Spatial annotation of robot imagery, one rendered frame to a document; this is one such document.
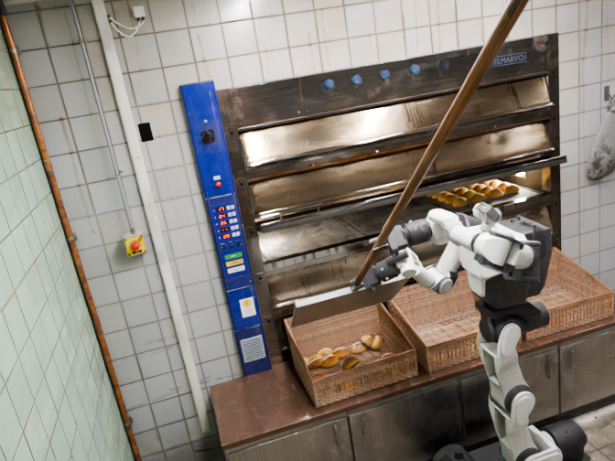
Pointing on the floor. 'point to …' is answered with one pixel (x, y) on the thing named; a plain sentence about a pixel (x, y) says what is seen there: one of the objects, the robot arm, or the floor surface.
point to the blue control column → (203, 100)
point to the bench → (412, 404)
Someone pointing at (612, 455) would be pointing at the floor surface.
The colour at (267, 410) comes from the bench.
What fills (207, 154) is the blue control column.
